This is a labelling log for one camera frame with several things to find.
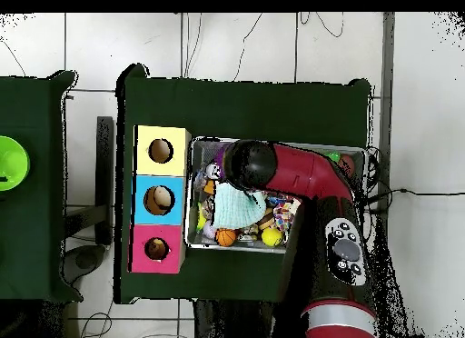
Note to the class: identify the light blue waffle cloth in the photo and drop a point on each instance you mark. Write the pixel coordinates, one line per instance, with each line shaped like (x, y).
(236, 207)

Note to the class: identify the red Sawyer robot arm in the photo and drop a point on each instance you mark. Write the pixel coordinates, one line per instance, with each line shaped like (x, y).
(298, 170)

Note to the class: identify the shallow mesh bin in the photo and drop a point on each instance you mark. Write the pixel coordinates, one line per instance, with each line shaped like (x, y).
(207, 149)

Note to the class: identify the wooden box with three holes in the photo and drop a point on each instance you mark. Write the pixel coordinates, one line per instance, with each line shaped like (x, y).
(145, 163)

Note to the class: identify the white toy baseball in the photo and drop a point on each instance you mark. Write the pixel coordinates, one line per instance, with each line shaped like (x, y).
(209, 230)

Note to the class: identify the orange toy basketball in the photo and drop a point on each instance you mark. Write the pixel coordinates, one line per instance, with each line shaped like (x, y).
(226, 237)

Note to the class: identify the dark green table cloth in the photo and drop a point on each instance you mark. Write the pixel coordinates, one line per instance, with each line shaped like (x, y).
(36, 225)
(254, 109)

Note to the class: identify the black stand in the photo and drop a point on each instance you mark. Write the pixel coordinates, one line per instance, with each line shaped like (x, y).
(105, 170)

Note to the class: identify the grey rounded floor object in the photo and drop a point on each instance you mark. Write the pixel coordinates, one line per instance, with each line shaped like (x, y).
(85, 260)

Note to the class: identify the lime green bowl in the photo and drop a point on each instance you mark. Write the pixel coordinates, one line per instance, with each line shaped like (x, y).
(12, 163)

